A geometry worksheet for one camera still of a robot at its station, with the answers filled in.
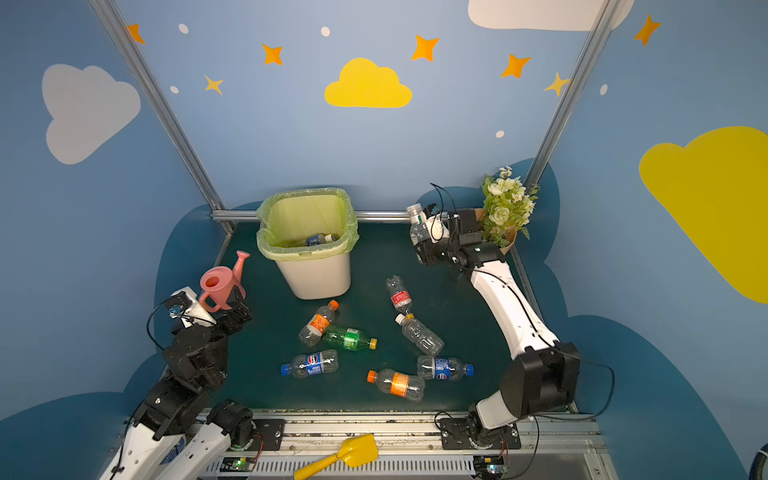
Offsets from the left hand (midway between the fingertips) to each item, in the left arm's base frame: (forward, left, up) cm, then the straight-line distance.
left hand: (224, 296), depth 67 cm
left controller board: (-30, -2, -29) cm, 41 cm away
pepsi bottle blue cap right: (-6, -50, -27) cm, 57 cm away
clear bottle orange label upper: (+4, -14, -27) cm, 31 cm away
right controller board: (-29, -63, -29) cm, 76 cm away
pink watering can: (+14, +13, -17) cm, 25 cm away
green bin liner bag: (+34, -5, -8) cm, 36 cm away
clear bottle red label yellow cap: (+15, -42, -24) cm, 50 cm away
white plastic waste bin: (+18, -16, -18) cm, 31 cm away
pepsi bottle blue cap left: (-7, -17, -23) cm, 30 cm away
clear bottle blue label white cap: (+31, -15, -14) cm, 37 cm away
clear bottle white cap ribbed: (+1, -48, -23) cm, 54 cm away
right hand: (+20, -49, -2) cm, 53 cm away
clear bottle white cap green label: (+21, -46, +3) cm, 51 cm away
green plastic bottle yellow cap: (0, -27, -24) cm, 36 cm away
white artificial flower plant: (+33, -73, +1) cm, 80 cm away
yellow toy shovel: (-27, -30, -28) cm, 49 cm away
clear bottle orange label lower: (-12, -41, -23) cm, 49 cm away
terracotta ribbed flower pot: (+32, -78, -11) cm, 85 cm away
